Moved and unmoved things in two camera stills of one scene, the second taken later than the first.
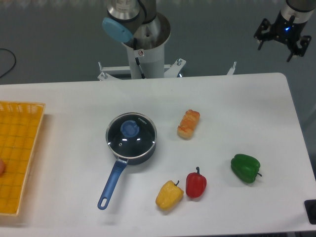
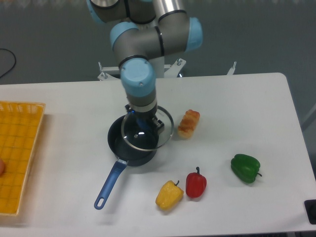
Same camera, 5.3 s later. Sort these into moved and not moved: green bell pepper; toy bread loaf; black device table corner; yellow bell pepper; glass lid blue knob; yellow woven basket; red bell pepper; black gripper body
Moved: black gripper body; glass lid blue knob
Not moved: yellow woven basket; toy bread loaf; yellow bell pepper; black device table corner; red bell pepper; green bell pepper
